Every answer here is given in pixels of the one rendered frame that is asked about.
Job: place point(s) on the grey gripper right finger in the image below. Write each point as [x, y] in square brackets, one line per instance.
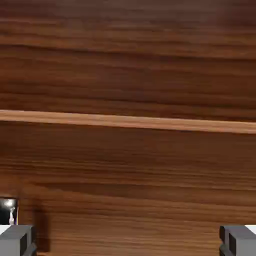
[243, 240]

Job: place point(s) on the dark wood cabinet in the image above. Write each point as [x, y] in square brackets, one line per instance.
[128, 121]

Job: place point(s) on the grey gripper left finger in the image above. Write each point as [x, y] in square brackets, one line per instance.
[14, 238]

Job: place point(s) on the dark wood cabinet door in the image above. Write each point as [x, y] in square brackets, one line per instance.
[132, 180]
[128, 60]

